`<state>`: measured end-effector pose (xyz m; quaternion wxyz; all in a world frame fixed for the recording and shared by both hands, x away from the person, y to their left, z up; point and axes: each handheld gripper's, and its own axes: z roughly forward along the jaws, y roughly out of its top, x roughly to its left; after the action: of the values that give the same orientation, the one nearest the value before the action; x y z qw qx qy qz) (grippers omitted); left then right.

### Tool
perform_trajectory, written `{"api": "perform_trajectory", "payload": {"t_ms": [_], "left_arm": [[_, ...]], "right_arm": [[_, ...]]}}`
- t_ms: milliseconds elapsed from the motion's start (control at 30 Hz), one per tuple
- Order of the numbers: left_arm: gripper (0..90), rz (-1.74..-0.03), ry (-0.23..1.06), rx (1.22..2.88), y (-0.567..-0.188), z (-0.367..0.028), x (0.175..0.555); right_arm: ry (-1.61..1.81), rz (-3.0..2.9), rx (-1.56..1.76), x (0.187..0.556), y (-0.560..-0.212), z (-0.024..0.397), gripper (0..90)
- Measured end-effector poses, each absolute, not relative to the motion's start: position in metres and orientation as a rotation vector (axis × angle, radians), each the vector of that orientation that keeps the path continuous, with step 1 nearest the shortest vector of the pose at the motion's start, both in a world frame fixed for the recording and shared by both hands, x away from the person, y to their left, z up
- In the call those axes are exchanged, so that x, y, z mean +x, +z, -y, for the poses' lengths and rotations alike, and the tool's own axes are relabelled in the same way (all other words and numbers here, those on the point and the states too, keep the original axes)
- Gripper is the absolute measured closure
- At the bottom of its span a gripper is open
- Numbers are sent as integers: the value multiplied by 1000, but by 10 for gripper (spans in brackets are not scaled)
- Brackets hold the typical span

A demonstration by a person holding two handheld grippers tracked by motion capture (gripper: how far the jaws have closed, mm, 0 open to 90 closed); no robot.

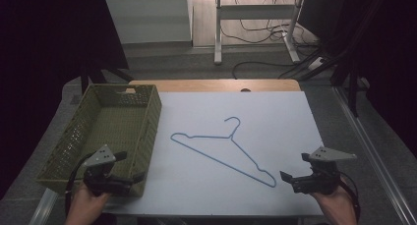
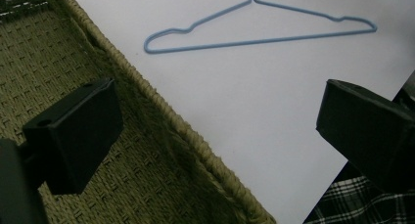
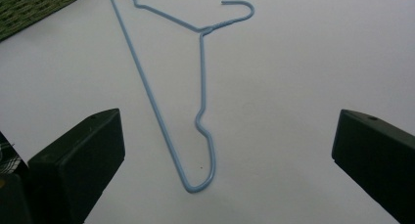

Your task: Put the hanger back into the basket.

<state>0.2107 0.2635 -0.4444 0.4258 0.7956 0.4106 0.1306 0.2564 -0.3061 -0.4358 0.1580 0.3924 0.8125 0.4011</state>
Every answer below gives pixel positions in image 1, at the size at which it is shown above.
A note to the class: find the olive green perforated plastic basket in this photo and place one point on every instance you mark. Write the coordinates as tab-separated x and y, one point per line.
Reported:
114	126

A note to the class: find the black curtain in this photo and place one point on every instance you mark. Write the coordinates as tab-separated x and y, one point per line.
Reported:
396	54
39	71

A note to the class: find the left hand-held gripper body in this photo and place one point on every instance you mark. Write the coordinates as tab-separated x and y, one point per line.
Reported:
98	157

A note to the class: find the white metal desk frame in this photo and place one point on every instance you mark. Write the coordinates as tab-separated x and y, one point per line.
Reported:
255	12

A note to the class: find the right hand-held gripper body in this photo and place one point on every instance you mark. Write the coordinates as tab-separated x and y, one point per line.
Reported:
324	182

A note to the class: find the white sheet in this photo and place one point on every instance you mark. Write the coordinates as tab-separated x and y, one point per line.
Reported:
196	192

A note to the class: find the wooden table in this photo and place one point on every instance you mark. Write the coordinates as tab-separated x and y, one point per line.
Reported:
213	85

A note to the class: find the black metal stand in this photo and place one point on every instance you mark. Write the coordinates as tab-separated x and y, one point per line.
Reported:
84	81
352	94

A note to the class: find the person's left hand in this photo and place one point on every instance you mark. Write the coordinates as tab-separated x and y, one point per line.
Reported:
86	207

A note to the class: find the white panel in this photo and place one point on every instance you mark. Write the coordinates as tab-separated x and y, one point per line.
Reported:
147	18

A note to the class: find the white power strip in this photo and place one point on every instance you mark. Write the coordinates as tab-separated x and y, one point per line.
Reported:
316	63

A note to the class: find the aluminium rail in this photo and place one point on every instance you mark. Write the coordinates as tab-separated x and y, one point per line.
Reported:
44	208
370	146

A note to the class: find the person's right hand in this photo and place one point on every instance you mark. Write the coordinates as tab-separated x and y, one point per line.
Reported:
339	207

